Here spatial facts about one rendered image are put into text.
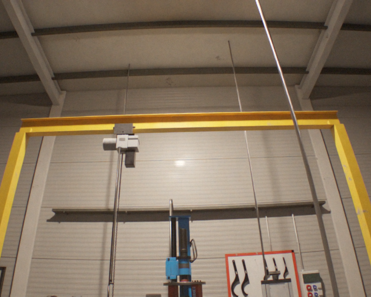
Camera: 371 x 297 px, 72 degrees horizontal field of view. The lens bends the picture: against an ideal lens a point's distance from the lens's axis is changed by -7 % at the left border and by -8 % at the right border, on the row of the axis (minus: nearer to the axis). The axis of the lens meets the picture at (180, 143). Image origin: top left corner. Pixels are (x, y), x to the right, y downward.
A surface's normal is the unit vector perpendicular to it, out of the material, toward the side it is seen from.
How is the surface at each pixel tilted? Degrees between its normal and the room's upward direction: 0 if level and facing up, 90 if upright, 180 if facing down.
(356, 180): 90
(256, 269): 90
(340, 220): 90
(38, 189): 90
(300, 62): 174
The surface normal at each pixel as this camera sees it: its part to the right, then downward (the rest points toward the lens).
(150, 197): -0.01, -0.49
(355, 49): 0.03, 0.81
